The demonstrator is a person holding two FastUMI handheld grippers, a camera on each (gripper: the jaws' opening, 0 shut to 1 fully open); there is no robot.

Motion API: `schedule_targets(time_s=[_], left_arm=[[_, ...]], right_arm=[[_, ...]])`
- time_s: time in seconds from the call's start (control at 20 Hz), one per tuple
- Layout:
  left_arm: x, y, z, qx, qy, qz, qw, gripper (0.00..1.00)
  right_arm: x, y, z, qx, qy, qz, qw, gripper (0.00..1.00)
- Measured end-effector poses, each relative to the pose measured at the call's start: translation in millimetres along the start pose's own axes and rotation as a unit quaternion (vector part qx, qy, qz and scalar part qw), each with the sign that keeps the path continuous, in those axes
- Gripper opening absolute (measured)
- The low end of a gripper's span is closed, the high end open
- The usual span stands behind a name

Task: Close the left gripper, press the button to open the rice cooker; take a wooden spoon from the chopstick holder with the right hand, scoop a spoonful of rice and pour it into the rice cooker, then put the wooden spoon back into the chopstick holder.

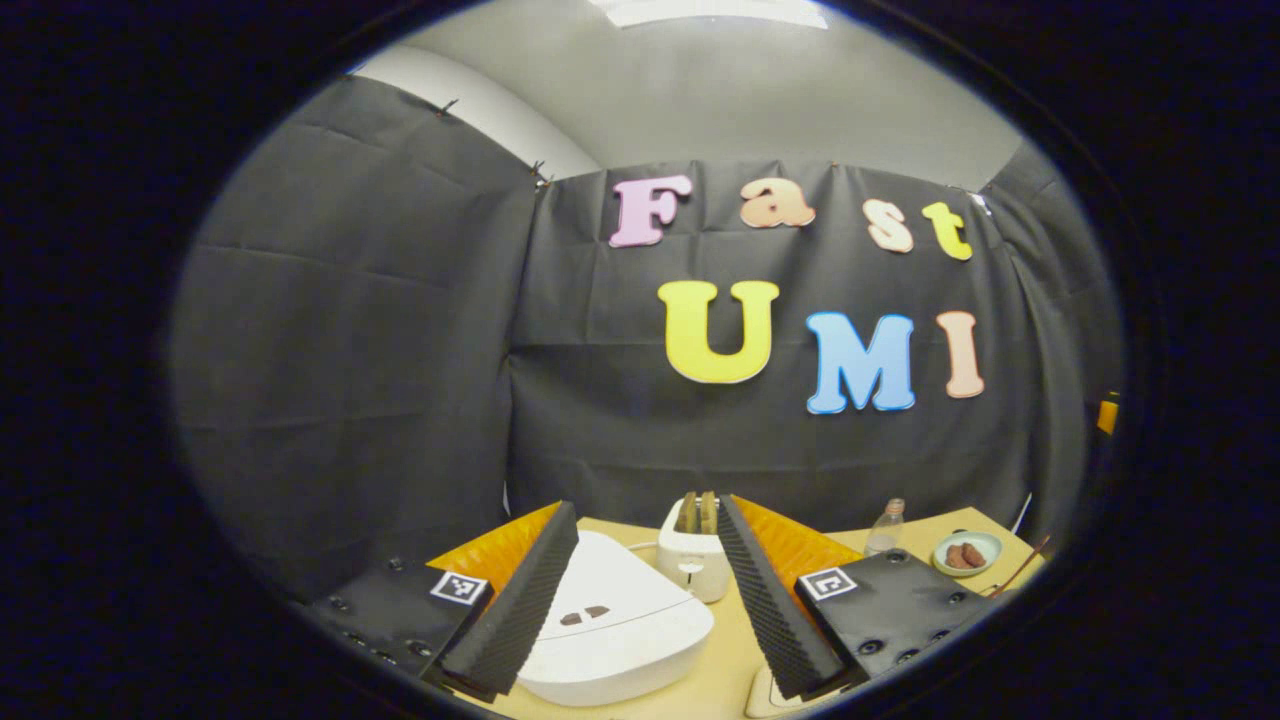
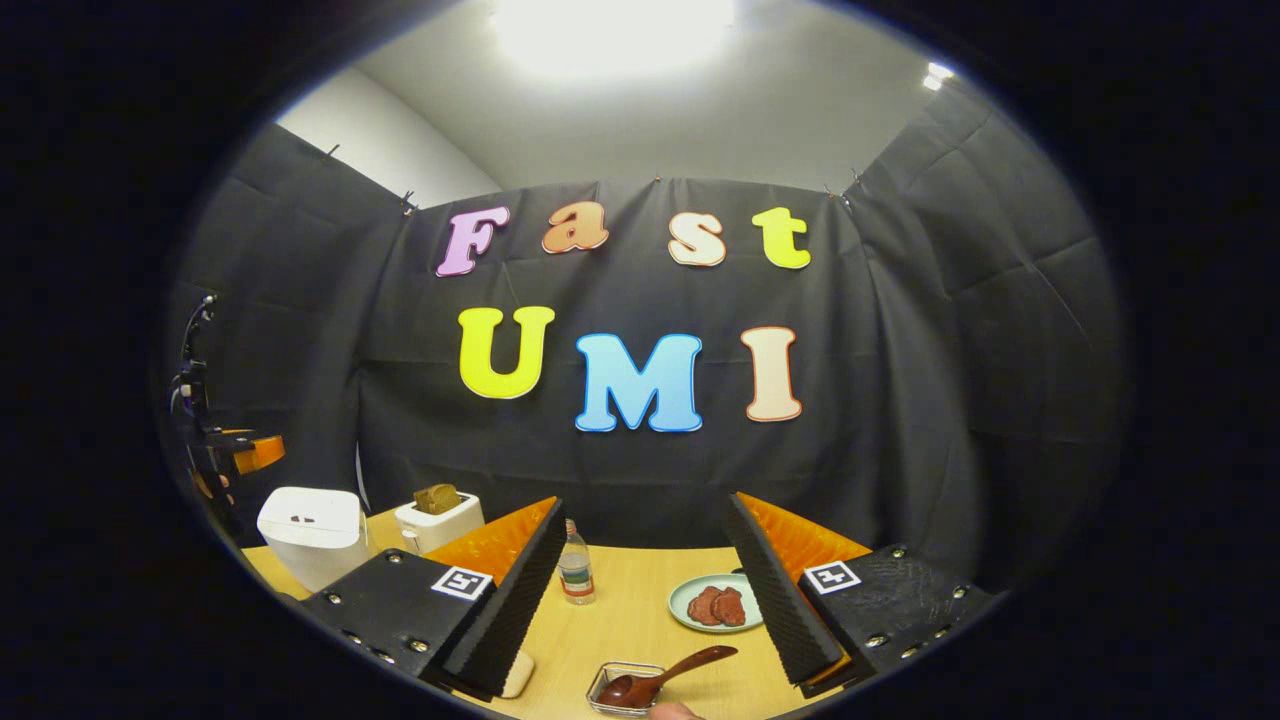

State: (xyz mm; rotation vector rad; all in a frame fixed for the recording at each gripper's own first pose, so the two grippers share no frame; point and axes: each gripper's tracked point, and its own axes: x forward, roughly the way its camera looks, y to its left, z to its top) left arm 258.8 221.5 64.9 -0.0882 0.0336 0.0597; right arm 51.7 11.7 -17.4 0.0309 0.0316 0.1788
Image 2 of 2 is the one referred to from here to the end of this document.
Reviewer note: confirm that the pale green plate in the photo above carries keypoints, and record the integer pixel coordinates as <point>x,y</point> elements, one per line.
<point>685,595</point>

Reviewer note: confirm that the brown bread slice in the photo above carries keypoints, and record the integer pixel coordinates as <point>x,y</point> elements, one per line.
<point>438,498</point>

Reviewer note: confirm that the white toaster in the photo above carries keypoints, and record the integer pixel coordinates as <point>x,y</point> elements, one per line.
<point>440,525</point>

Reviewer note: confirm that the large ceiling light panel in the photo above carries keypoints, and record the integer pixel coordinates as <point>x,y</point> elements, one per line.
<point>610,35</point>

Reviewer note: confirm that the white rice cooker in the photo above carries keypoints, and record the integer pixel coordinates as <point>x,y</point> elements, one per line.
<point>315,540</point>

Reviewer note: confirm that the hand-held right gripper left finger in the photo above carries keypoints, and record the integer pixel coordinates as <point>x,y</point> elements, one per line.
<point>505,610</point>

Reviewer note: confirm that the brown wooden spoon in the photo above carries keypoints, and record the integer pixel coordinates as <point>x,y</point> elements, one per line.
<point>670,672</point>

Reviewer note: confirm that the black backdrop cloth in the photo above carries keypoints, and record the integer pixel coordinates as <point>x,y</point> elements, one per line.
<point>900,350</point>

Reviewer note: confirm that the small ceiling light panel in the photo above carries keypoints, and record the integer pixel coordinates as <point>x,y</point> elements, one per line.
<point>938,75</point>

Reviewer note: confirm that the clear plastic bottle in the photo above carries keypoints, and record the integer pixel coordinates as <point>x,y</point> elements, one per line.
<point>577,570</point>

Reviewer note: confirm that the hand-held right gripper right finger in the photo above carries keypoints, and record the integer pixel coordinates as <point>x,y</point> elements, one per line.
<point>775,610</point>

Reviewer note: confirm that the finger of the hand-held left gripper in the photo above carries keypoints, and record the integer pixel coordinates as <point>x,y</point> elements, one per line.
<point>255,452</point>

